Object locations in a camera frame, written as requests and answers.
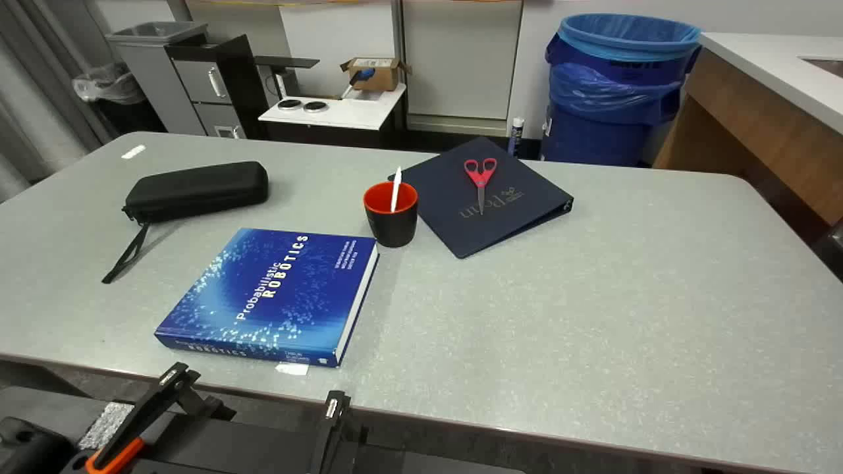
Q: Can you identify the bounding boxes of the white pen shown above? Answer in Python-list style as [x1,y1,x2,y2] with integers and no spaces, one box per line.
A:
[390,167,402,213]

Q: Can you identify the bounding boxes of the black mug red inside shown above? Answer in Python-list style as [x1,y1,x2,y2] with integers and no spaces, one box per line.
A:
[364,183,418,249]

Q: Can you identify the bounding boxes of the dark navy binder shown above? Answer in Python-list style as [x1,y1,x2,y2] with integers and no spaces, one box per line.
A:
[402,137,574,258]

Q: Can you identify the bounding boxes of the white side table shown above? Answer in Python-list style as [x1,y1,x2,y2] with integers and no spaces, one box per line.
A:
[258,84,406,133]

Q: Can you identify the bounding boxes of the blue robotics book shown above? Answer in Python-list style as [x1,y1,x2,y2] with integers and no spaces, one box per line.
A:
[154,229,378,366]

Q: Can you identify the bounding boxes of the white blue bottle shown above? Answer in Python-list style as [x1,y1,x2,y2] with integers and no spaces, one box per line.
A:
[507,116,523,157]

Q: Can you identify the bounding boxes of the cardboard box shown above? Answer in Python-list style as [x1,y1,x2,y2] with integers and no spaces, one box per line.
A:
[340,55,402,93]

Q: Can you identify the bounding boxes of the blue trash bin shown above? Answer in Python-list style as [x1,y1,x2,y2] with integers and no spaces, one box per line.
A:
[542,13,701,167]

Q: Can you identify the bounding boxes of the black zip case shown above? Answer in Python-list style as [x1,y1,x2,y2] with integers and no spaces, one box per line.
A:
[102,162,268,286]

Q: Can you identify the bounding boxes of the grey filing cabinet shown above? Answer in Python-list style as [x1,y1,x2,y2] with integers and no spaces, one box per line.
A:
[107,22,254,139]

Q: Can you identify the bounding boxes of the orange black clamp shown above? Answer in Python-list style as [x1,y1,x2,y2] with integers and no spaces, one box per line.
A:
[66,365,233,474]

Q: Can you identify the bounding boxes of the black bin with bag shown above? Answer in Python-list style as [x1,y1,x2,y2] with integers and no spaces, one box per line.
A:
[70,63,164,134]

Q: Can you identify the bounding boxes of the wooden counter desk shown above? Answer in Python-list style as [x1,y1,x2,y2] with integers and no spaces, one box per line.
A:
[655,33,843,245]

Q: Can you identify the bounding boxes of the red handled scissors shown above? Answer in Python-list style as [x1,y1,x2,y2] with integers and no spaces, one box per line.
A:
[464,158,497,212]

